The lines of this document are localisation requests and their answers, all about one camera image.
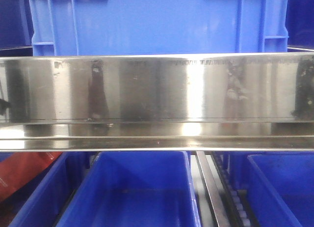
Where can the red packet in bin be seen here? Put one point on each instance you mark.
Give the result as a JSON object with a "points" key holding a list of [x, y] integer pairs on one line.
{"points": [[20, 168]]}

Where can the blue upper shelf bin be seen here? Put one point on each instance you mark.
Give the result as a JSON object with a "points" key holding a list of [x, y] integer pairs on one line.
{"points": [[142, 27]]}

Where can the blue lower left bin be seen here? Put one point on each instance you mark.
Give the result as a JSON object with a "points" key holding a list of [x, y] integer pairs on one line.
{"points": [[40, 203]]}

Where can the blue lower centre bin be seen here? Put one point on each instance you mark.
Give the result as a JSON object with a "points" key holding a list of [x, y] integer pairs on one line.
{"points": [[135, 189]]}

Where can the blue lower right bin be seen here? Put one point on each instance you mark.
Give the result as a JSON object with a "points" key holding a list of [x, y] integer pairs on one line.
{"points": [[281, 189]]}

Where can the steel roller track divider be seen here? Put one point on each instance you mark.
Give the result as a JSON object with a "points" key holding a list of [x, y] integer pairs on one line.
{"points": [[228, 207]]}

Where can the stainless steel shelf rail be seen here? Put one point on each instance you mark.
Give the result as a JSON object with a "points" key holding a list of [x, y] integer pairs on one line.
{"points": [[206, 102]]}

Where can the dark blue bin upper left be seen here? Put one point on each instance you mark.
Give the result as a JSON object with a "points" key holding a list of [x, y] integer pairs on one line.
{"points": [[16, 29]]}

